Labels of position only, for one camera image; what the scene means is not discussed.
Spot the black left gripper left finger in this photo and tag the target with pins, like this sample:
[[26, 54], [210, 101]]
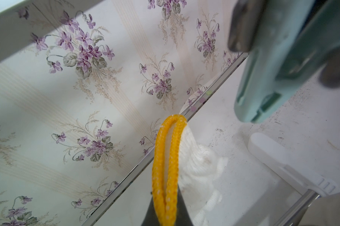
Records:
[[150, 217]]

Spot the white knit glove yellow cuff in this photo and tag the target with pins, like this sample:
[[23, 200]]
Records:
[[180, 162]]

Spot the white and steel drying rack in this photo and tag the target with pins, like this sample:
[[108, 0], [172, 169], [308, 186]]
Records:
[[304, 180]]

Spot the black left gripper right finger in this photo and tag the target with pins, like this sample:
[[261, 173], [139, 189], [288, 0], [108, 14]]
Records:
[[183, 217]]

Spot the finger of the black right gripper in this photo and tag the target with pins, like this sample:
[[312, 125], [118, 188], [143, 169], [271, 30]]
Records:
[[330, 75], [244, 24]]

